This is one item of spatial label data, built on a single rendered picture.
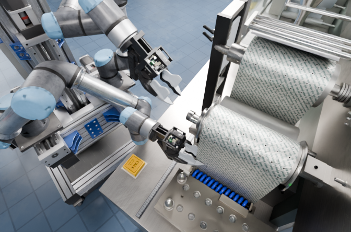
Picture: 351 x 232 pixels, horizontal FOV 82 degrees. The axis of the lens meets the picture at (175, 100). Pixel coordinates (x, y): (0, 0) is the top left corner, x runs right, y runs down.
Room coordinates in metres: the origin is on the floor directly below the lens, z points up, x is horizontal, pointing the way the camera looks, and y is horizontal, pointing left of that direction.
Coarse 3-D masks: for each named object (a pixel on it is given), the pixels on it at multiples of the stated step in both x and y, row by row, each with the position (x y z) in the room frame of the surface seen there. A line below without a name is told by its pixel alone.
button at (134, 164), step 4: (132, 156) 0.37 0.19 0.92; (136, 156) 0.37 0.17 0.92; (128, 160) 0.36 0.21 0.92; (132, 160) 0.36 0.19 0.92; (136, 160) 0.36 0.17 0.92; (140, 160) 0.36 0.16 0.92; (124, 164) 0.34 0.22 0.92; (128, 164) 0.34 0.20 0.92; (132, 164) 0.34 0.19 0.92; (136, 164) 0.34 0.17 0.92; (140, 164) 0.34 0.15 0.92; (144, 164) 0.34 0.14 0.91; (124, 168) 0.32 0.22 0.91; (128, 168) 0.32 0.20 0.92; (132, 168) 0.32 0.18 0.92; (136, 168) 0.32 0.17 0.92; (140, 168) 0.32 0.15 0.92; (132, 172) 0.30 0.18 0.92; (136, 172) 0.30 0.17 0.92
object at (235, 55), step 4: (232, 44) 0.58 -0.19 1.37; (236, 44) 0.58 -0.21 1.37; (232, 48) 0.57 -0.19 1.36; (236, 48) 0.56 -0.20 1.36; (240, 48) 0.56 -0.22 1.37; (244, 48) 0.56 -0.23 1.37; (228, 52) 0.56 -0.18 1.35; (232, 52) 0.55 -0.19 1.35; (236, 52) 0.55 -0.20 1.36; (240, 52) 0.55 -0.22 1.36; (244, 52) 0.54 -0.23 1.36; (228, 56) 0.55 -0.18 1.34; (232, 56) 0.55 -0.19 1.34; (236, 56) 0.54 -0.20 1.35; (240, 56) 0.54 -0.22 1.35; (228, 60) 0.56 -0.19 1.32; (232, 60) 0.54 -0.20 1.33; (236, 60) 0.54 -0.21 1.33; (240, 60) 0.53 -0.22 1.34
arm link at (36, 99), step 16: (32, 80) 0.46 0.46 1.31; (48, 80) 0.48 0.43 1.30; (64, 80) 0.52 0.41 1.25; (16, 96) 0.40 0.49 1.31; (32, 96) 0.40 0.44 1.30; (48, 96) 0.43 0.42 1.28; (16, 112) 0.38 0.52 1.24; (32, 112) 0.39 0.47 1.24; (48, 112) 0.39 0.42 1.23; (0, 128) 0.43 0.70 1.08; (16, 128) 0.42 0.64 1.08; (0, 144) 0.40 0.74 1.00
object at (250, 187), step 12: (204, 156) 0.27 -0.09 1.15; (216, 156) 0.25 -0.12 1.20; (204, 168) 0.27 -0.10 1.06; (216, 168) 0.25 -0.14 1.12; (228, 168) 0.23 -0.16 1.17; (216, 180) 0.24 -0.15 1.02; (228, 180) 0.22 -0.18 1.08; (240, 180) 0.20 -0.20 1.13; (252, 180) 0.19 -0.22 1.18; (240, 192) 0.19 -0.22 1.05; (252, 192) 0.18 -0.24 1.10; (264, 192) 0.16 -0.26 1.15
